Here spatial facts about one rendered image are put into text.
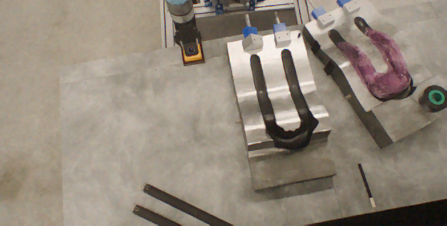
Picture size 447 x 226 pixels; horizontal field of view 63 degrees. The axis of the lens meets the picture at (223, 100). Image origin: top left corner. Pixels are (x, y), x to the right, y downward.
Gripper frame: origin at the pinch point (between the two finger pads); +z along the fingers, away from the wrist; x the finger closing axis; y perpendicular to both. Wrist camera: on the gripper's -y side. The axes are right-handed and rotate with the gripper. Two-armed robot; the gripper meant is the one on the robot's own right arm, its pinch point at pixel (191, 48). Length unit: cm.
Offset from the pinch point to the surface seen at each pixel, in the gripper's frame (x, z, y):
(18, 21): 111, 85, 85
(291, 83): -31.1, -2.9, -20.5
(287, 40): -32.6, -6.3, -6.4
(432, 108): -69, -9, -38
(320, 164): -34, -1, -48
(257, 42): -22.6, -7.6, -5.9
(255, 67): -20.7, -3.2, -12.7
